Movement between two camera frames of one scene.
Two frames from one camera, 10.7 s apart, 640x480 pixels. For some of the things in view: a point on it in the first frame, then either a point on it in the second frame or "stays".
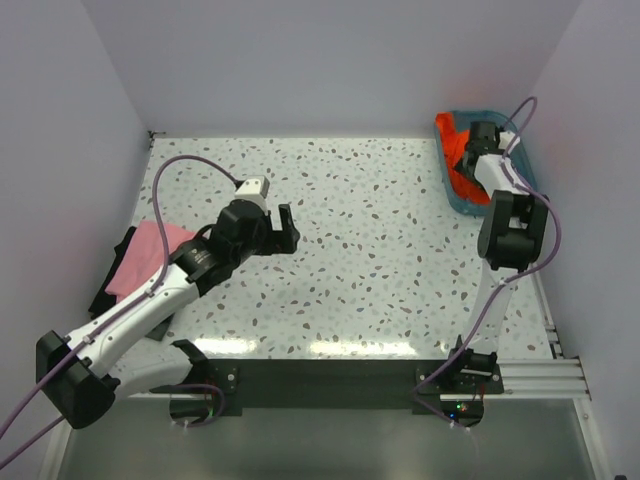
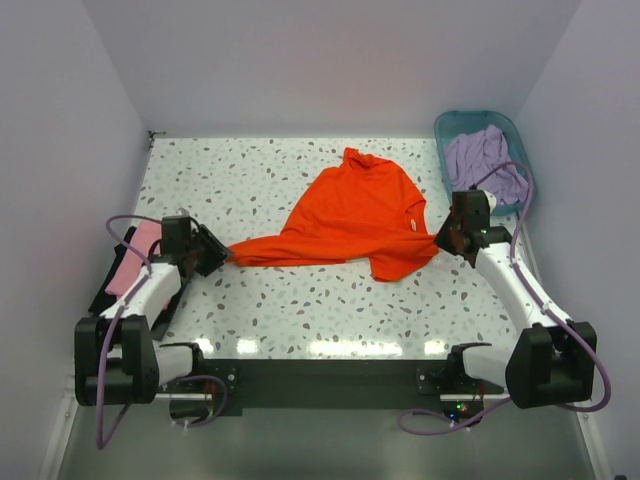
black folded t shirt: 103,300 stays
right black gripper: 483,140 -> 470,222
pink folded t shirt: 144,256 stays
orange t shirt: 453,143 -> 366,211
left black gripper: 283,241 -> 216,252
